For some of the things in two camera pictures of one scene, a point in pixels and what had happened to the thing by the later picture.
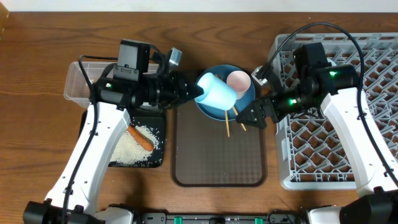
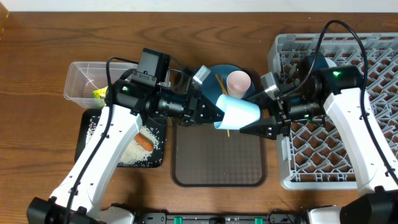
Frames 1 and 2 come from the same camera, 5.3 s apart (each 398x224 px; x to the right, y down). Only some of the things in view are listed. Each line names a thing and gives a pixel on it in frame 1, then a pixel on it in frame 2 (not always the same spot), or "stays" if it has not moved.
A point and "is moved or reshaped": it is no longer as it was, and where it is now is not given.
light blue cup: [217, 93] is moved or reshaped
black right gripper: [257, 106] to [278, 117]
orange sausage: [140, 137] stays
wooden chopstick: [233, 107] to [224, 89]
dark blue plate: [222, 72] to [211, 87]
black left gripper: [179, 93] to [194, 102]
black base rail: [276, 217] stays
